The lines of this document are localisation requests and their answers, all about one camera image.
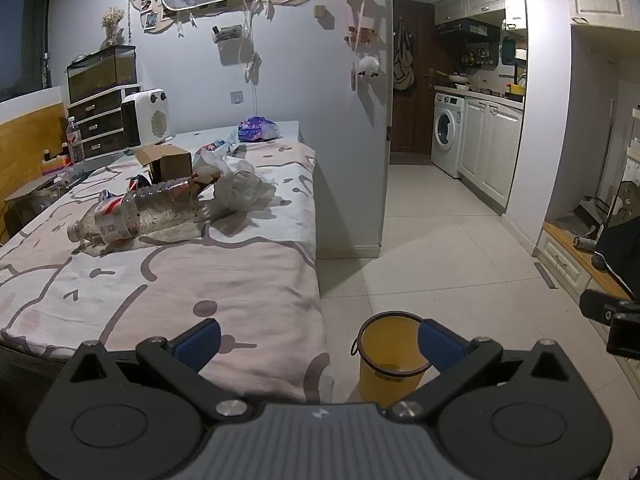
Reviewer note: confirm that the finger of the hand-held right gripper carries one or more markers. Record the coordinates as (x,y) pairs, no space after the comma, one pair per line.
(597,305)

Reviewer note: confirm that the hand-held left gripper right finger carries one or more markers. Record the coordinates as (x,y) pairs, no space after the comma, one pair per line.
(440,345)

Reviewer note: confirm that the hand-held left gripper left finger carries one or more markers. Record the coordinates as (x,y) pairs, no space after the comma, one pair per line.
(200,342)

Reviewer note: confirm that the yellow plastic bin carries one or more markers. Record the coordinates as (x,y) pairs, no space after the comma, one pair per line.
(387,360)

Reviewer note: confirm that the clear plastic bottle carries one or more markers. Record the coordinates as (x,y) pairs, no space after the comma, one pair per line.
(150,212)

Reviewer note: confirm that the cardboard box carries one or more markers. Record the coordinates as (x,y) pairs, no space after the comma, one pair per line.
(167,162)

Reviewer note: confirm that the red printed white plastic bag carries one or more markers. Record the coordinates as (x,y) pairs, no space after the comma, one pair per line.
(212,160)

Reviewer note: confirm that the low wooden top drawer bench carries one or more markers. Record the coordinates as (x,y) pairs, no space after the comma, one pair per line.
(565,260)

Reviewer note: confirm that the black cloth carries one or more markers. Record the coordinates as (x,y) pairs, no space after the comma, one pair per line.
(620,250)

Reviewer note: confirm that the grey floor strip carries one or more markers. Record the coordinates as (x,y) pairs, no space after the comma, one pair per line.
(545,275)

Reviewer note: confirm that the silver cylinder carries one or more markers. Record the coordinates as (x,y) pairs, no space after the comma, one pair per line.
(584,242)

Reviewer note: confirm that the printed blanket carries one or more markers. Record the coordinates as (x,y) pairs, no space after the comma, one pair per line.
(200,270)

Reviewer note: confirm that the red striped crushed can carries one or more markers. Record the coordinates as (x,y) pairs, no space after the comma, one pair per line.
(112,204)

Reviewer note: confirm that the white lower kitchen cabinet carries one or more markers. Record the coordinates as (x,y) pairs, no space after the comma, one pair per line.
(490,150)

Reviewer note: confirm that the white kitchen cabinet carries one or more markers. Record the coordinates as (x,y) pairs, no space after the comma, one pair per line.
(490,150)
(475,2)

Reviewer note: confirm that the clear plastic wrapper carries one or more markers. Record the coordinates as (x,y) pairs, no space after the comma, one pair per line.
(227,139)

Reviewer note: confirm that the white table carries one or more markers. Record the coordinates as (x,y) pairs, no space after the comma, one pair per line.
(200,136)

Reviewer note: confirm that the white washing machine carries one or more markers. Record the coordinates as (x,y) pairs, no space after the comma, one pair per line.
(446,132)

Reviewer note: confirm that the purple snack packet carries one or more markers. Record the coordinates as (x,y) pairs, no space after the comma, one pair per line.
(257,129)

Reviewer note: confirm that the yellow pot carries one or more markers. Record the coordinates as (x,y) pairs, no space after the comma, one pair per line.
(515,91)

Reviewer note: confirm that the pink box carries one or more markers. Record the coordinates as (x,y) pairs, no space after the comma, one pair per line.
(54,165)

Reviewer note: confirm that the white fan heater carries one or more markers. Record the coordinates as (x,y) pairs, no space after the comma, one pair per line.
(150,117)

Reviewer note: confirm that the wooden door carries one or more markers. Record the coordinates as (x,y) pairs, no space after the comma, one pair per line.
(422,110)

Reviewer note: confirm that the small water bottle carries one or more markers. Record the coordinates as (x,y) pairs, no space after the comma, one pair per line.
(75,142)

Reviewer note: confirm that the dark drawer cabinet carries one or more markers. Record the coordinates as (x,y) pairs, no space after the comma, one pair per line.
(97,125)

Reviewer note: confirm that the wok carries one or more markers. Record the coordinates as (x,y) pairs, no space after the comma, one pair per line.
(458,78)

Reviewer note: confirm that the spice rack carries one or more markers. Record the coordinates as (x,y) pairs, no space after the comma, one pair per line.
(481,55)

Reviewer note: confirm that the hanging tote bag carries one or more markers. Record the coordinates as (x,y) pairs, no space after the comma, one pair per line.
(402,67)

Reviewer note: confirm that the glass fish tank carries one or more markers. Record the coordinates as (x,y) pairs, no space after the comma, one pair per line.
(102,72)

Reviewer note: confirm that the plush sheep toy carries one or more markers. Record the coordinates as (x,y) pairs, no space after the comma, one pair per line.
(369,66)

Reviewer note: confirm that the hanging ribbon ornament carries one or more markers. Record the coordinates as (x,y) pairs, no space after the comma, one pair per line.
(254,55)

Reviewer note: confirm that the black range hood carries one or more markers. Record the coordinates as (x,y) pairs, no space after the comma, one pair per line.
(467,27)

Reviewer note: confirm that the white upper kitchen cabinet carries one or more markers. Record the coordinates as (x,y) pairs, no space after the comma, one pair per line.
(475,2)

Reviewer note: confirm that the dried flower bouquet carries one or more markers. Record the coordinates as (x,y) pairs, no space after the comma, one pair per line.
(113,22)

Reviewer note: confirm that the window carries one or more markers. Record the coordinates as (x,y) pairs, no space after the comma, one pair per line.
(15,40)

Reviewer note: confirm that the wall socket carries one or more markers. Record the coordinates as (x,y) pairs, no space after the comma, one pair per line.
(236,98)

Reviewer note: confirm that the wall storage box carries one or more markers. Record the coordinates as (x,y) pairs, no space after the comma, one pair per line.
(229,33)

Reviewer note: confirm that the wooden wall shelf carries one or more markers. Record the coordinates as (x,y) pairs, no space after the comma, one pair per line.
(362,35)

